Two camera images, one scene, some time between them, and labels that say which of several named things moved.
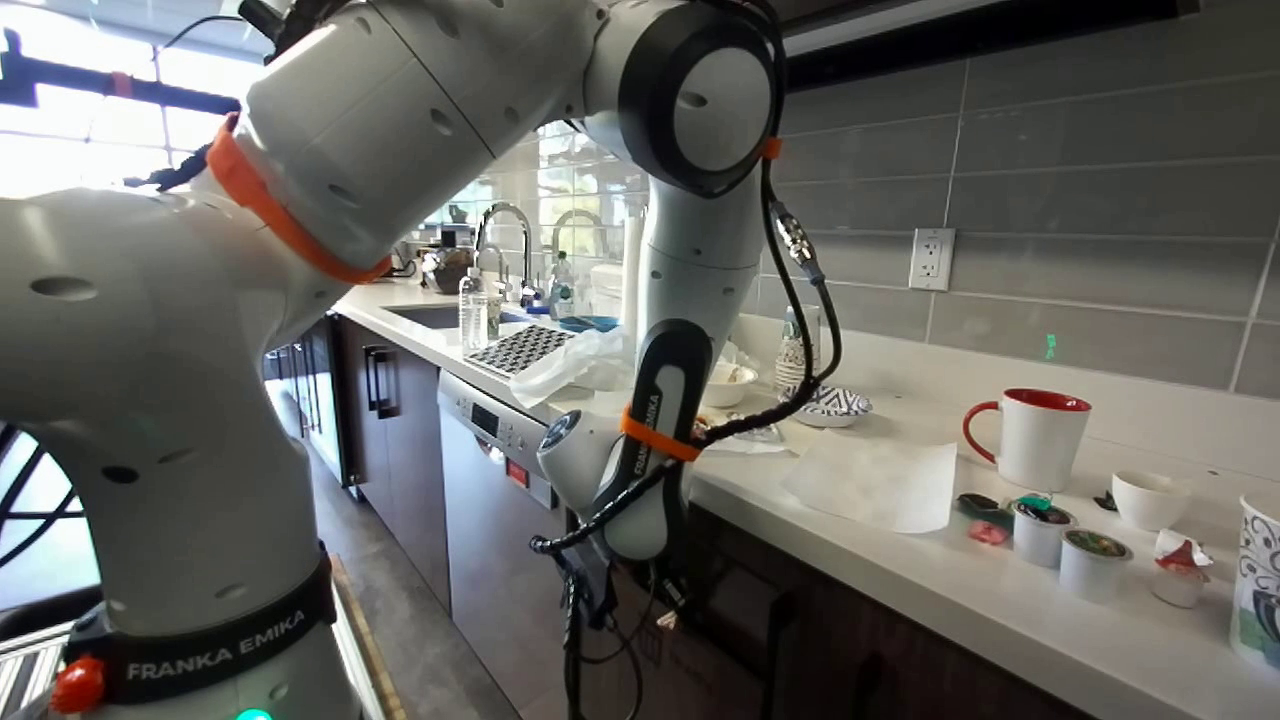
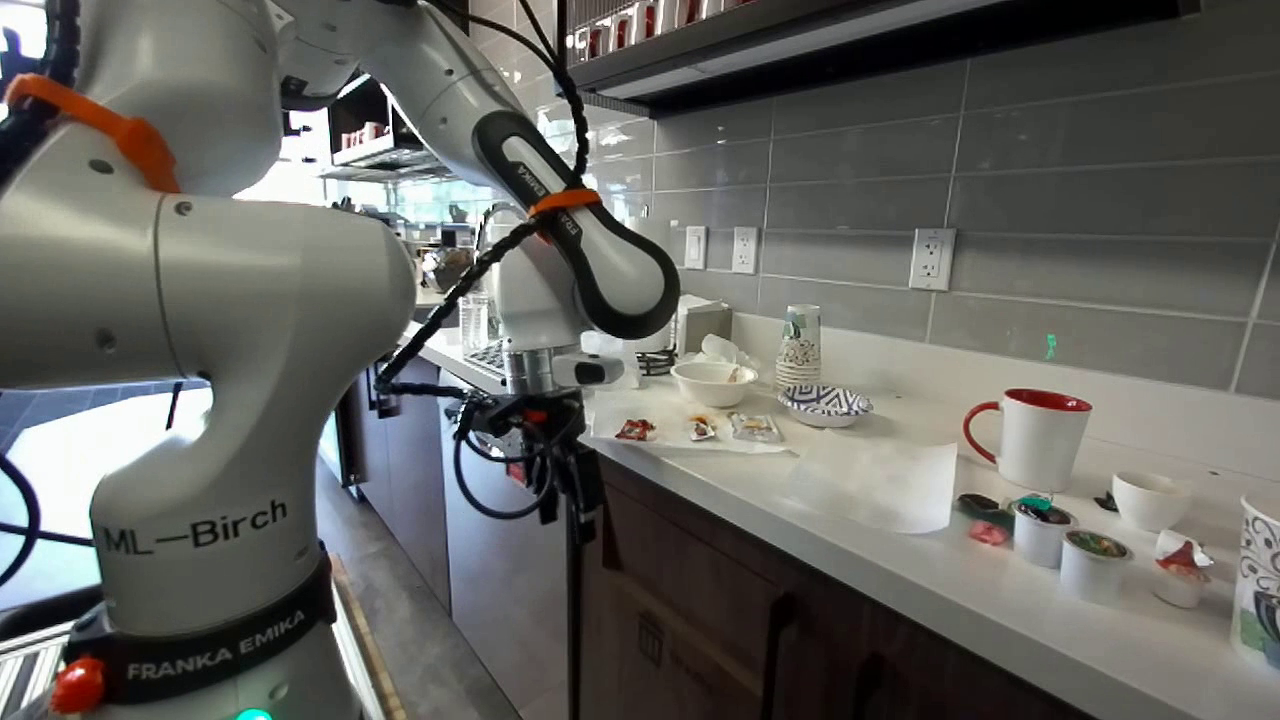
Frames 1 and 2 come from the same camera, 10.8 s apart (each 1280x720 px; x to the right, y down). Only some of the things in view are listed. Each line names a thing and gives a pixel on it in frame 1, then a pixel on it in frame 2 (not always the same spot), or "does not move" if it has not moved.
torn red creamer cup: x=1182 y=568 does not move
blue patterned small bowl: x=832 y=407 does not move
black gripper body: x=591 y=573 → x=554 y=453
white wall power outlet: x=930 y=256 does not move
